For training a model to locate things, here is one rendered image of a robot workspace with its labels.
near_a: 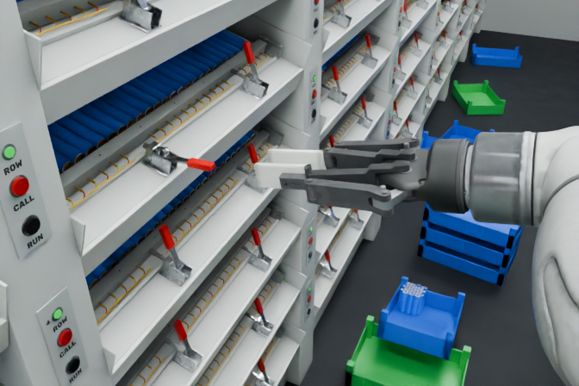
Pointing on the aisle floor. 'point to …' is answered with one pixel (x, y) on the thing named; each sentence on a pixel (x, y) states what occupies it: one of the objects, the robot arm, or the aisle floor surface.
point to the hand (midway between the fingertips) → (289, 168)
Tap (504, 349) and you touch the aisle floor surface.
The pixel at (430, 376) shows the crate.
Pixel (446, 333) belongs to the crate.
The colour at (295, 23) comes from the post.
